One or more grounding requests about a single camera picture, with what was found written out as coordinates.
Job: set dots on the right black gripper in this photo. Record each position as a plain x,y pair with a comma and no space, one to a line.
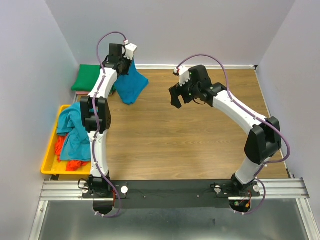
175,91

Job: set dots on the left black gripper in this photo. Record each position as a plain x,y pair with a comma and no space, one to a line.
125,72

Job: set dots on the blue t shirt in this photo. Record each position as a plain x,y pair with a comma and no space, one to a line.
129,87

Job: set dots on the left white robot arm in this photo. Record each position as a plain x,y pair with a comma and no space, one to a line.
96,115

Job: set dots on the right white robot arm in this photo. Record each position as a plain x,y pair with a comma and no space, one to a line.
263,139

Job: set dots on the folded green t shirt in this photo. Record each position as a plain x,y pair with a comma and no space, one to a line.
86,78

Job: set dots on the folded pink t shirt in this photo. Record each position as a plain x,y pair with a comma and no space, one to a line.
112,91

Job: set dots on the teal t shirt in bin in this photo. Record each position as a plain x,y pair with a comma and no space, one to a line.
76,145

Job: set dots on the orange t shirt in bin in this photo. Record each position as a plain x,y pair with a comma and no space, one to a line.
71,165

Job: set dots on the yellow plastic bin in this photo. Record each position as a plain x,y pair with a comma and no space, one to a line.
50,164

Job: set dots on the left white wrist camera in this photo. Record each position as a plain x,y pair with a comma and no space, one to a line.
130,50

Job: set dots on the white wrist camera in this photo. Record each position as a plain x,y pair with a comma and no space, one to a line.
183,74
130,50

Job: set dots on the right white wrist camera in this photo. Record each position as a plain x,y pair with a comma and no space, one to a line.
183,74

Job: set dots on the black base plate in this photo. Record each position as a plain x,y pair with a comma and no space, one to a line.
172,194

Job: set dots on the aluminium frame rail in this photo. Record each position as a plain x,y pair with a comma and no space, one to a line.
92,209

